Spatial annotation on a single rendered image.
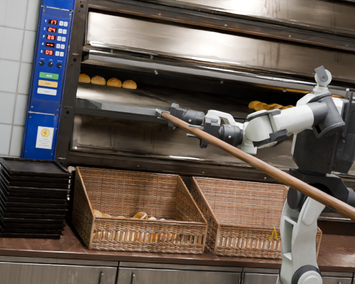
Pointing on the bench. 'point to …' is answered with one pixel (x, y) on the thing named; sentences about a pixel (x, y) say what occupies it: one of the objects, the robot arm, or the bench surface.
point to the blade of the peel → (125, 107)
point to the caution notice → (44, 137)
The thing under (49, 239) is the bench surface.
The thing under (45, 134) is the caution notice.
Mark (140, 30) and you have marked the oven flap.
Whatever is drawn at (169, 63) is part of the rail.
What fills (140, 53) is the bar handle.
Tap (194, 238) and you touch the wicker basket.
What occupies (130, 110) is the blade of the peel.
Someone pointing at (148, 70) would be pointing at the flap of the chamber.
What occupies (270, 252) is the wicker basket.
